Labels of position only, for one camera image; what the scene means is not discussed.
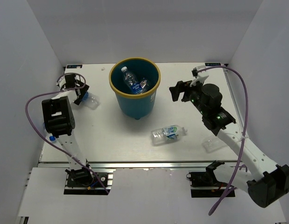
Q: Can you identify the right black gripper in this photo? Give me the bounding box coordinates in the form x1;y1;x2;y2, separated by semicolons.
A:
169;78;207;116

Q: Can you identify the clear bottle dark blue label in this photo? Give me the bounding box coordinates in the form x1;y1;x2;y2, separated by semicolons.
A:
82;91;100;110

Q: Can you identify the Aquafina clear water bottle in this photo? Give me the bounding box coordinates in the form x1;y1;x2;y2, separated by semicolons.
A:
121;66;142;95

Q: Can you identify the small bottle blue label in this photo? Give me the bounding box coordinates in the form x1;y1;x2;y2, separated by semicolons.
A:
43;123;56;143

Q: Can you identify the clear bottle green white label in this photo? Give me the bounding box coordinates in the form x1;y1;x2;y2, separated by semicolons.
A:
151;125;188;146

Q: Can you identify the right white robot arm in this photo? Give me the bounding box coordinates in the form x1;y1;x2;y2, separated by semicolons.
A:
169;81;289;208

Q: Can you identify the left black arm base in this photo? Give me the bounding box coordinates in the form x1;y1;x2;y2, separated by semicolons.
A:
63;172;113;196

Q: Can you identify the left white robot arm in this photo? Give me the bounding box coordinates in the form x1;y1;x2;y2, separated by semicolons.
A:
42;73;94;186

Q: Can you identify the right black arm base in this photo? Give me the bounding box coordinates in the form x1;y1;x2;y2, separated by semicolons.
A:
186;161;227;198

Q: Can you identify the teal bin with yellow rim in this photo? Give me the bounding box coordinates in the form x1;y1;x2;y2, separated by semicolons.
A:
109;57;161;120

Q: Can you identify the left corner marker sticker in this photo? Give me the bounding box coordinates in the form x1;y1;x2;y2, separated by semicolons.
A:
66;64;83;69

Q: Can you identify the corner marker sticker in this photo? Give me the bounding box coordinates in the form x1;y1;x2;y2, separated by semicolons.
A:
204;63;221;67
66;64;83;69

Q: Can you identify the right corner marker sticker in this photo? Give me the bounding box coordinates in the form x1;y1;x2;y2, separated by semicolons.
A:
204;63;221;67

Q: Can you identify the crushed clear unlabelled bottle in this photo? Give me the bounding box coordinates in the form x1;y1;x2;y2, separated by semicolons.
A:
202;136;226;153

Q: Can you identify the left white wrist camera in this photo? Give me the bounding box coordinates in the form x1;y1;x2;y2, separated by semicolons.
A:
56;75;66;90

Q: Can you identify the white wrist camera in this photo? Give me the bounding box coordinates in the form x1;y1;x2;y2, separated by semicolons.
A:
190;65;209;86
56;75;66;90

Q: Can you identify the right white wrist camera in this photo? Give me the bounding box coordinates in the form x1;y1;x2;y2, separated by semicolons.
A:
190;65;209;86

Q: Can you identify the aluminium front rail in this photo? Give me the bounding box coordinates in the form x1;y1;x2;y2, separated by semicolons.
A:
87;161;243;172

